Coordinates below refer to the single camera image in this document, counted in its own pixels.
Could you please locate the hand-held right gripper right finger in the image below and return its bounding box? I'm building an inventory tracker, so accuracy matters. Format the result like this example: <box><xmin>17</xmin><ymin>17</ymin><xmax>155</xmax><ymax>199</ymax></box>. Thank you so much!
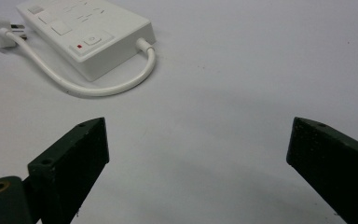
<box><xmin>285</xmin><ymin>117</ymin><xmax>358</xmax><ymax>224</ymax></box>

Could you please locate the white power strip cable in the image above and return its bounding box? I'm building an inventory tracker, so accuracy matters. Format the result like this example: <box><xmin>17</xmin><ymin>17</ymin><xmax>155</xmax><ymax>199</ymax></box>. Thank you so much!
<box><xmin>0</xmin><ymin>27</ymin><xmax>157</xmax><ymax>98</ymax></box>

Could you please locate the white power strip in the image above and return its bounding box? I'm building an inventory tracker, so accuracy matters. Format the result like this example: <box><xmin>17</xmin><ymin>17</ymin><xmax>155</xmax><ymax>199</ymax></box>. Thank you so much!
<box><xmin>16</xmin><ymin>0</ymin><xmax>157</xmax><ymax>82</ymax></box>

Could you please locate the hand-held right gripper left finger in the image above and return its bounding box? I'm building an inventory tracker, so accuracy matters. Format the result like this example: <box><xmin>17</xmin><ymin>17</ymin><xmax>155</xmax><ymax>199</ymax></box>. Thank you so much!
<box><xmin>27</xmin><ymin>117</ymin><xmax>110</xmax><ymax>224</ymax></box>

